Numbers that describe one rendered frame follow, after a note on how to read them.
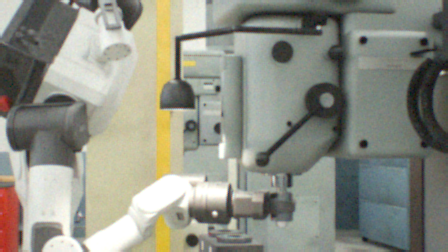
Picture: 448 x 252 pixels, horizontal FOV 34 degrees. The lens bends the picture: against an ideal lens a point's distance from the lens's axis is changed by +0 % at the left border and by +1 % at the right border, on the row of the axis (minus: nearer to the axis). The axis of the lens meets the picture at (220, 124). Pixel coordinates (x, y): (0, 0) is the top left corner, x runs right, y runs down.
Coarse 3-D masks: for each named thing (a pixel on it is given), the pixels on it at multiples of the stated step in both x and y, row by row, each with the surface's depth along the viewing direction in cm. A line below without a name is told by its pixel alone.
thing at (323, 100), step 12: (324, 84) 141; (312, 96) 140; (324, 96) 140; (336, 96) 141; (312, 108) 140; (324, 108) 140; (336, 108) 141; (300, 120) 140; (288, 132) 139; (276, 144) 138; (264, 156) 137
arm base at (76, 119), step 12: (12, 108) 155; (24, 108) 159; (72, 108) 153; (84, 108) 159; (12, 120) 152; (72, 120) 151; (84, 120) 158; (12, 132) 151; (72, 132) 151; (84, 132) 158; (12, 144) 153; (72, 144) 152; (84, 144) 157
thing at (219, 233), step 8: (208, 232) 189; (216, 232) 188; (224, 232) 188; (232, 232) 188; (240, 232) 188; (200, 240) 192; (208, 240) 183; (216, 240) 181; (224, 240) 177; (232, 240) 176; (240, 240) 176; (248, 240) 178; (200, 248) 192; (208, 248) 182; (216, 248) 174; (224, 248) 174; (232, 248) 174; (240, 248) 175; (248, 248) 175; (256, 248) 176
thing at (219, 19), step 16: (224, 0) 149; (240, 0) 139; (256, 0) 139; (272, 0) 140; (288, 0) 140; (304, 0) 141; (320, 0) 142; (336, 0) 142; (352, 0) 143; (368, 0) 144; (384, 0) 145; (224, 16) 151; (240, 16) 148; (336, 16) 148
